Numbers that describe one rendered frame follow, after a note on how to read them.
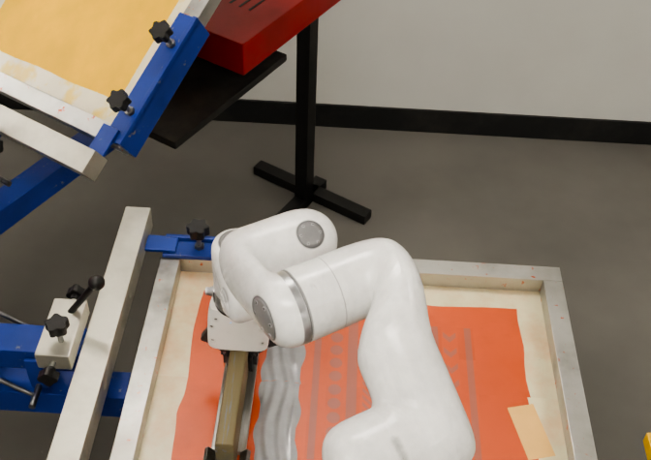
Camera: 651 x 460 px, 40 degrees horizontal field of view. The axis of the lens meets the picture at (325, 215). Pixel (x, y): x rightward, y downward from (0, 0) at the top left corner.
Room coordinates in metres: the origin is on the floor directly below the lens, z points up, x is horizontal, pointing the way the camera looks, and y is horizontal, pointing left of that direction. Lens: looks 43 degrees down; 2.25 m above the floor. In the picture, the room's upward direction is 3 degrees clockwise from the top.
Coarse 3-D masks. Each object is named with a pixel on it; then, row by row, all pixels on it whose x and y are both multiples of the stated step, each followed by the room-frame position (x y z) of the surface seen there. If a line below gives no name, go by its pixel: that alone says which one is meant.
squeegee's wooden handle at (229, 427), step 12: (240, 360) 0.91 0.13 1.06; (228, 372) 0.88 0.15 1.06; (240, 372) 0.88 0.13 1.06; (228, 384) 0.86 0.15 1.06; (240, 384) 0.86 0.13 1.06; (228, 396) 0.83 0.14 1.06; (240, 396) 0.84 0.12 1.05; (228, 408) 0.81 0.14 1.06; (240, 408) 0.83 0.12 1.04; (228, 420) 0.79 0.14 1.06; (240, 420) 0.82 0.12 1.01; (228, 432) 0.77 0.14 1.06; (216, 444) 0.75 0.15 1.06; (228, 444) 0.75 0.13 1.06; (216, 456) 0.74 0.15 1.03; (228, 456) 0.74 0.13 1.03
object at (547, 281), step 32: (160, 288) 1.12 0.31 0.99; (480, 288) 1.19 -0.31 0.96; (512, 288) 1.19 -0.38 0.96; (544, 288) 1.17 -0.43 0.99; (160, 320) 1.04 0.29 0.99; (544, 320) 1.11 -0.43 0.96; (160, 352) 0.98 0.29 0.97; (128, 384) 0.90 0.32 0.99; (576, 384) 0.94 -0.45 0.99; (128, 416) 0.83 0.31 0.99; (576, 416) 0.87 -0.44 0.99; (128, 448) 0.77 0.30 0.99; (576, 448) 0.81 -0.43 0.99
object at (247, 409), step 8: (224, 368) 0.94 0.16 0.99; (256, 368) 0.94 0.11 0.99; (224, 376) 0.92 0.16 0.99; (248, 376) 0.92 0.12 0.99; (224, 384) 0.90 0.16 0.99; (248, 384) 0.90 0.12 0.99; (248, 392) 0.89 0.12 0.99; (248, 400) 0.87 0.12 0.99; (248, 408) 0.86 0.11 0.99; (216, 416) 0.84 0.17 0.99; (248, 416) 0.84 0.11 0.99; (216, 424) 0.82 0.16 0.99; (248, 424) 0.83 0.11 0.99; (216, 432) 0.81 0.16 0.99; (240, 432) 0.81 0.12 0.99; (248, 432) 0.81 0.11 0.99; (240, 440) 0.80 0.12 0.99; (240, 448) 0.78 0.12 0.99
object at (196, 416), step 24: (192, 384) 0.93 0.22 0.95; (216, 384) 0.93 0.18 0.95; (192, 408) 0.88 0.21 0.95; (216, 408) 0.88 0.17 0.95; (480, 408) 0.91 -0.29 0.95; (504, 408) 0.91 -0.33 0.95; (192, 432) 0.83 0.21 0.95; (504, 432) 0.86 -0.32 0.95; (192, 456) 0.79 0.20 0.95; (504, 456) 0.81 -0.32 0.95
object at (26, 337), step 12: (0, 324) 0.97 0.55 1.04; (12, 324) 0.97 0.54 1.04; (24, 324) 0.98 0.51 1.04; (0, 336) 0.95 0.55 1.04; (12, 336) 0.95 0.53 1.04; (24, 336) 0.95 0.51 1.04; (36, 336) 0.95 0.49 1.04; (84, 336) 0.96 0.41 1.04; (0, 348) 0.92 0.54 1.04; (12, 348) 0.92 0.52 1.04; (24, 348) 0.93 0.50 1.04; (36, 348) 0.93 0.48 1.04; (0, 360) 0.92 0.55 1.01; (12, 360) 0.92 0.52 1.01
